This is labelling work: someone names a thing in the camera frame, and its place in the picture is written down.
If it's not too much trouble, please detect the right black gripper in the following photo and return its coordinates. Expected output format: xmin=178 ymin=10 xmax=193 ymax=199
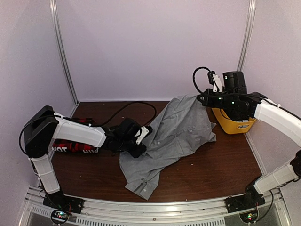
xmin=198 ymin=88 xmax=238 ymax=108

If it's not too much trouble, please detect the yellow plastic basket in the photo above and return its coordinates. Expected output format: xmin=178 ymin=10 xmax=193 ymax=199
xmin=211 ymin=108 xmax=256 ymax=135

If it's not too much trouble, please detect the grey long sleeve shirt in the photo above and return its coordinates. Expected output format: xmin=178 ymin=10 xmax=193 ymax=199
xmin=119 ymin=95 xmax=216 ymax=200

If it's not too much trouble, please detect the red black plaid shirt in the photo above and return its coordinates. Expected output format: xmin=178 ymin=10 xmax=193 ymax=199
xmin=51 ymin=118 xmax=99 ymax=154

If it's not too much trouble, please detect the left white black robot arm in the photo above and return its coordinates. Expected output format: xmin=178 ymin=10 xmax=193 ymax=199
xmin=18 ymin=105 xmax=152 ymax=209

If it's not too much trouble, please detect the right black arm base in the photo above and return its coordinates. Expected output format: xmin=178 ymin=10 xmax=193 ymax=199
xmin=224 ymin=181 xmax=266 ymax=225

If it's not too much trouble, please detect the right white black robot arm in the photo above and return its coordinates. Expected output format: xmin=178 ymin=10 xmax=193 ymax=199
xmin=197 ymin=69 xmax=301 ymax=208

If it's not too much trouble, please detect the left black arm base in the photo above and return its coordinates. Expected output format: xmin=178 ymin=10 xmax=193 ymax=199
xmin=43 ymin=191 xmax=84 ymax=225

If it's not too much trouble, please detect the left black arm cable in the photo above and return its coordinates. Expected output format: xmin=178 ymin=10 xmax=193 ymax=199
xmin=94 ymin=100 xmax=158 ymax=128

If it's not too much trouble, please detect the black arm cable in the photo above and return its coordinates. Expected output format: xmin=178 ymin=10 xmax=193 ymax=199
xmin=192 ymin=66 xmax=214 ymax=95
xmin=94 ymin=100 xmax=158 ymax=128

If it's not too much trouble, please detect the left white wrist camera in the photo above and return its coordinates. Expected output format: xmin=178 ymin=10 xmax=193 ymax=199
xmin=134 ymin=126 xmax=153 ymax=145

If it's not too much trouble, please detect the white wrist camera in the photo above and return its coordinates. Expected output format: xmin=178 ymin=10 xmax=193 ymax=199
xmin=207 ymin=71 xmax=223 ymax=92
xmin=134 ymin=126 xmax=153 ymax=145

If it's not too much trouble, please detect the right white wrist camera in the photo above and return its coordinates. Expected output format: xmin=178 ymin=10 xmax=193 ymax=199
xmin=207 ymin=71 xmax=223 ymax=92

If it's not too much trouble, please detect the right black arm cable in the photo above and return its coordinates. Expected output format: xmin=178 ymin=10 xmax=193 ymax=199
xmin=192 ymin=66 xmax=214 ymax=95

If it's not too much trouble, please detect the left aluminium frame post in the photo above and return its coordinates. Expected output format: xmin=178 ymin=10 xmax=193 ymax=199
xmin=49 ymin=0 xmax=79 ymax=105

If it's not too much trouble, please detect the aluminium frame post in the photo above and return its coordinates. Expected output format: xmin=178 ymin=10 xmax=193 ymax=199
xmin=49 ymin=0 xmax=79 ymax=105
xmin=237 ymin=0 xmax=256 ymax=71

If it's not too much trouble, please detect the right aluminium frame post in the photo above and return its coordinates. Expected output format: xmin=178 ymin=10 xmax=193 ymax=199
xmin=237 ymin=0 xmax=256 ymax=71

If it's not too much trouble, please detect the front aluminium rail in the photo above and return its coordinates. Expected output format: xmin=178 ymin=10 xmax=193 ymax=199
xmin=17 ymin=186 xmax=292 ymax=226

